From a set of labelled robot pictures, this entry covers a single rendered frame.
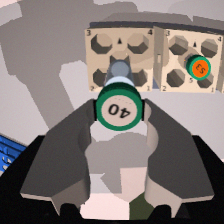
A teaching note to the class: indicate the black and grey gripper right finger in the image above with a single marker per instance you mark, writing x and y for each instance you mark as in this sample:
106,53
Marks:
183,171

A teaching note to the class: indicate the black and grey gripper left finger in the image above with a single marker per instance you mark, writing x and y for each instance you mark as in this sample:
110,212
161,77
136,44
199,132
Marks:
51,171

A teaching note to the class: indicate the grey bench mat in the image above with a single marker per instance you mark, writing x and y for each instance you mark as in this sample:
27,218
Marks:
43,78

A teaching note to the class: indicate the blue tube rack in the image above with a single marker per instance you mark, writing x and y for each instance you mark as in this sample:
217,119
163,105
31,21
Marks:
10,147

